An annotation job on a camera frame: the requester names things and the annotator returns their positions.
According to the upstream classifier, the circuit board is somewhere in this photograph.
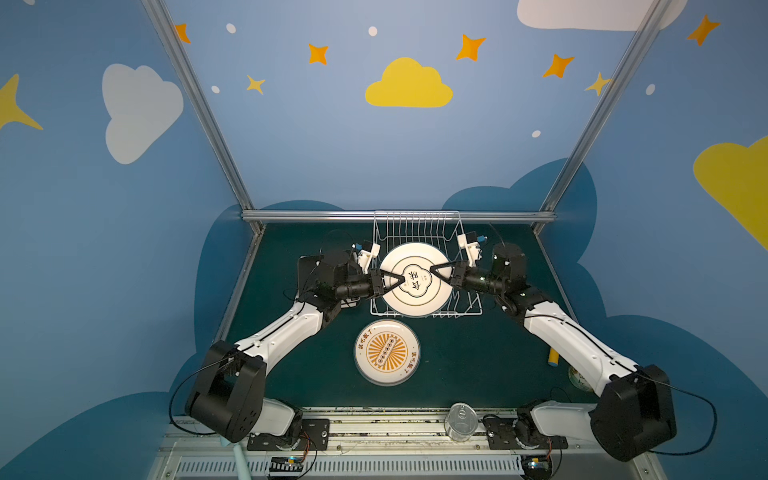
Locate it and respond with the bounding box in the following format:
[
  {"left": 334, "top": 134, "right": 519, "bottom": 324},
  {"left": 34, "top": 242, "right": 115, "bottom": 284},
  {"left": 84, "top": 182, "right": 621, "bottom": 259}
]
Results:
[
  {"left": 268, "top": 456, "right": 305, "bottom": 476},
  {"left": 521, "top": 456, "right": 552, "bottom": 480}
]

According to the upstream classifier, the aluminium frame rail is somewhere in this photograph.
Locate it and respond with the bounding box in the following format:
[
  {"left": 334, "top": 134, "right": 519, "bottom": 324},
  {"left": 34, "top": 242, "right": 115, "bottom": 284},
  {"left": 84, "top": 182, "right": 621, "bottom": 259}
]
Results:
[{"left": 241, "top": 209, "right": 556, "bottom": 224}]

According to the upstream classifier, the white wire dish rack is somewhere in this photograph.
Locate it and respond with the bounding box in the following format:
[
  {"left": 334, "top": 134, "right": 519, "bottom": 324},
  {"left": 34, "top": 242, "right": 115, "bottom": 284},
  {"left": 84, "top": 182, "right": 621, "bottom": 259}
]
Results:
[{"left": 370, "top": 219, "right": 483, "bottom": 318}]

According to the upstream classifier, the right circuit board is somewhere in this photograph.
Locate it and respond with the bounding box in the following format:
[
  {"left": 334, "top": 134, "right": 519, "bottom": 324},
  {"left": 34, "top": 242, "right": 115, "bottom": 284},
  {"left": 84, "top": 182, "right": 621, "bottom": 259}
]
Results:
[{"left": 521, "top": 456, "right": 552, "bottom": 480}]

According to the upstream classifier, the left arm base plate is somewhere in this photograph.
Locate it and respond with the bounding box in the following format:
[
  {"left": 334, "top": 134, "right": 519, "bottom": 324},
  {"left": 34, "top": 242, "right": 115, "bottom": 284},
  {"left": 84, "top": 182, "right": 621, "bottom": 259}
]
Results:
[{"left": 246, "top": 419, "right": 330, "bottom": 451}]

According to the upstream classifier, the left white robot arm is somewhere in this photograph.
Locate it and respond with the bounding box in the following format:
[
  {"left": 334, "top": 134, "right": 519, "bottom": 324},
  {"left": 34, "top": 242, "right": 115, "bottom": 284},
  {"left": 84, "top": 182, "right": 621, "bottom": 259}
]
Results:
[{"left": 184, "top": 250, "right": 406, "bottom": 443}]

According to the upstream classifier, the black square plate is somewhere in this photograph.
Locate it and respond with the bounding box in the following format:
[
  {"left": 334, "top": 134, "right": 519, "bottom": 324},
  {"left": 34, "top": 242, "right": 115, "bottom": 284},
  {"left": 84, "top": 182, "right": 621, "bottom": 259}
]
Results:
[{"left": 297, "top": 255, "right": 336, "bottom": 297}]

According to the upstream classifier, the light blue spatula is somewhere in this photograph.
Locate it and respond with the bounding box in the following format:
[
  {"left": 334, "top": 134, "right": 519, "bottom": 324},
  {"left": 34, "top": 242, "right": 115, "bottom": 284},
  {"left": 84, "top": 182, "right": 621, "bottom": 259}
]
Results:
[{"left": 232, "top": 443, "right": 252, "bottom": 480}]

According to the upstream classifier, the yellow handled brush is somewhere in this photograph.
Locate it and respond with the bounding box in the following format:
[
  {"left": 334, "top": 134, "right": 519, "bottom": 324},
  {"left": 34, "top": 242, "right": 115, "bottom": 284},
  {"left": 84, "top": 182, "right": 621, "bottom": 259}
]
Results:
[{"left": 547, "top": 348, "right": 560, "bottom": 367}]

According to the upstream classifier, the left circuit board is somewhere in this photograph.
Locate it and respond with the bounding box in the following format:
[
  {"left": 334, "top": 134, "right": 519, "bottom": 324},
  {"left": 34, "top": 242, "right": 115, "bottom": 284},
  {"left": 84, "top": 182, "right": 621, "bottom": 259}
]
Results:
[{"left": 268, "top": 456, "right": 305, "bottom": 476}]

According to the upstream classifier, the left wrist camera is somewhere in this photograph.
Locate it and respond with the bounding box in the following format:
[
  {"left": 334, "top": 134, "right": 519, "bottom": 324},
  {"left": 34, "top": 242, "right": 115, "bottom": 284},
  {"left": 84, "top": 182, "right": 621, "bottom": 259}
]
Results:
[{"left": 353, "top": 241, "right": 380, "bottom": 274}]

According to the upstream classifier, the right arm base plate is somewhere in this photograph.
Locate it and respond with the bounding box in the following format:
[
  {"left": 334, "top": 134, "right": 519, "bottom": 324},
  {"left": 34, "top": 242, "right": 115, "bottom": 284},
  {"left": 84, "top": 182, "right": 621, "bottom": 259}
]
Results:
[{"left": 481, "top": 414, "right": 568, "bottom": 450}]

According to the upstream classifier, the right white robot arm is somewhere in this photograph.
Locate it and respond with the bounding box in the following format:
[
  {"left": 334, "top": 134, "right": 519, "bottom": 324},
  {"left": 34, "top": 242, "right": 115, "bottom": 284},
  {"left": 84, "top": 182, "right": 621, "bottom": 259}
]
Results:
[{"left": 430, "top": 244, "right": 677, "bottom": 462}]

